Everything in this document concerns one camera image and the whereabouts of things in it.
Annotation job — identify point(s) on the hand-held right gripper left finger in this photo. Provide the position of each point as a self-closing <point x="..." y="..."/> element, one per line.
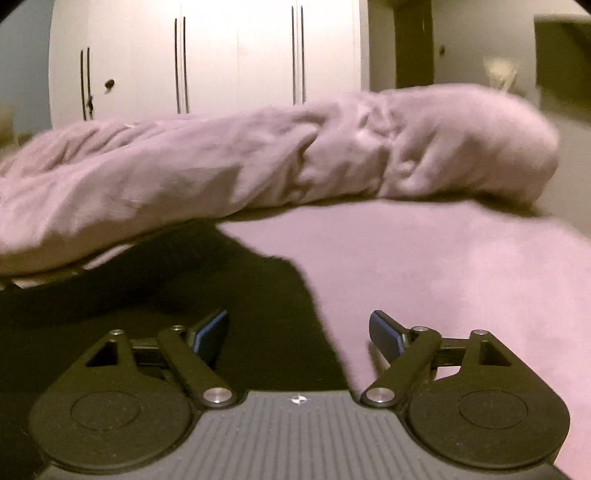
<point x="210" y="330"/>

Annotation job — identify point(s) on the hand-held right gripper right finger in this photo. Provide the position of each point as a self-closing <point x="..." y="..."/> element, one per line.
<point x="385" y="334"/>

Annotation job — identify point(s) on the black knit sweater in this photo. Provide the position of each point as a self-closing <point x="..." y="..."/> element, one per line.
<point x="138" y="286"/>

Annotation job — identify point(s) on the lilac bed sheet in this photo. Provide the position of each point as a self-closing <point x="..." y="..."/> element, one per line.
<point x="461" y="267"/>

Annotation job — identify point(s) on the lilac crumpled duvet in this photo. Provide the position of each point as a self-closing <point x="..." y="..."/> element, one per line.
<point x="258" y="157"/>

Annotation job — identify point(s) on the white wardrobe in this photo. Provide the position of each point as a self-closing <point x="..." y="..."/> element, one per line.
<point x="221" y="55"/>

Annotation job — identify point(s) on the white wrapped bouquet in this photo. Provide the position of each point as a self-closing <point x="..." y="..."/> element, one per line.
<point x="501" y="71"/>

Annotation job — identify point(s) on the dark cabinet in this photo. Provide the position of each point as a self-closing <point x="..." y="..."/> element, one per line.
<point x="565" y="55"/>

